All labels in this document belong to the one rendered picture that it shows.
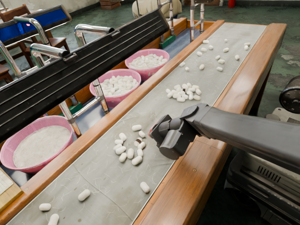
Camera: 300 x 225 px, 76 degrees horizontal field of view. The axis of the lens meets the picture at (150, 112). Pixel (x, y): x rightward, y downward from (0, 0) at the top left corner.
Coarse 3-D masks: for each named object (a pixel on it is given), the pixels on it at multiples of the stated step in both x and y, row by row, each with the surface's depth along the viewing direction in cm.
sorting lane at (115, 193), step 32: (224, 32) 138; (256, 32) 131; (192, 64) 109; (224, 64) 105; (160, 96) 90; (128, 128) 77; (96, 160) 67; (128, 160) 65; (160, 160) 63; (64, 192) 59; (96, 192) 58; (128, 192) 56; (32, 224) 53; (64, 224) 52; (96, 224) 51; (128, 224) 50
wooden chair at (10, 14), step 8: (16, 8) 236; (24, 8) 245; (0, 16) 219; (8, 16) 227; (16, 16) 237; (40, 40) 269; (56, 40) 262; (64, 40) 262; (24, 48) 244; (48, 56) 242; (32, 64) 258
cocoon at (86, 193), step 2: (84, 190) 57; (86, 190) 56; (88, 190) 57; (82, 192) 56; (84, 192) 56; (86, 192) 56; (88, 192) 56; (80, 194) 56; (82, 194) 56; (84, 194) 56; (86, 194) 56; (88, 194) 56; (80, 196) 55; (82, 196) 55; (84, 196) 55; (86, 196) 56; (78, 198) 56; (80, 198) 55; (82, 198) 55; (84, 198) 56; (80, 200) 56
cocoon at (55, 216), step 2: (54, 214) 52; (56, 214) 52; (52, 216) 52; (54, 216) 52; (56, 216) 52; (58, 216) 53; (50, 218) 51; (52, 218) 51; (54, 218) 51; (56, 218) 52; (58, 218) 52; (50, 220) 51; (52, 220) 51; (54, 220) 51; (56, 220) 51; (50, 222) 51; (52, 222) 51; (54, 222) 51; (56, 222) 51; (48, 224) 50; (50, 224) 50; (52, 224) 50; (54, 224) 51; (56, 224) 51
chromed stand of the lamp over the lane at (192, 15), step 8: (192, 0) 113; (192, 8) 116; (200, 8) 128; (192, 16) 119; (200, 16) 131; (192, 24) 122; (200, 24) 134; (192, 32) 125; (200, 32) 137; (192, 40) 129
